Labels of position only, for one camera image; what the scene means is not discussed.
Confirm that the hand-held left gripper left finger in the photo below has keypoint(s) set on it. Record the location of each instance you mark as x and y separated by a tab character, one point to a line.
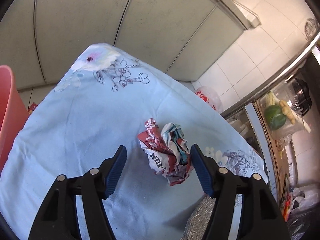
115	170

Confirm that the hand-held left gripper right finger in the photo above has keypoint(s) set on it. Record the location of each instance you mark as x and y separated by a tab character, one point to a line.
201	171

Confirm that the pink plastic bucket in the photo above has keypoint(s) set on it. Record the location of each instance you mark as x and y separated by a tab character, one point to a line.
10	115

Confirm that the silver glitter mat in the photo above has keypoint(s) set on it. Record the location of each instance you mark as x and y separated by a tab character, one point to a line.
200	220

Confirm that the light blue floral cloth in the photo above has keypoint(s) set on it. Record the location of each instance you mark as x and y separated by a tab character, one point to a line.
75	130

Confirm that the red white plastic bag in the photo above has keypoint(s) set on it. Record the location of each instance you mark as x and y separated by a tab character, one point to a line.
208	97

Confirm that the clear plastic bag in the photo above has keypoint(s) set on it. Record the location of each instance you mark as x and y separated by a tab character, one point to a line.
290	130

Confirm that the flat red box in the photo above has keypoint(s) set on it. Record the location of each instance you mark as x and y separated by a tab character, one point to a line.
32	108

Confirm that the ginger root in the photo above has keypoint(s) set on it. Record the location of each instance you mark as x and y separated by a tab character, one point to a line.
287	111

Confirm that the black electric cooker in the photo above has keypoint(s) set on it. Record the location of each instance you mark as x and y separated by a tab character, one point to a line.
302	96

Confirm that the pale green kitchen cabinet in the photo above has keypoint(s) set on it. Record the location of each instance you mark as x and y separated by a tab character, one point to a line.
75	30

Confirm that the metal door frame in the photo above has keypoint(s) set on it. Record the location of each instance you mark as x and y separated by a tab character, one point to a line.
282	77

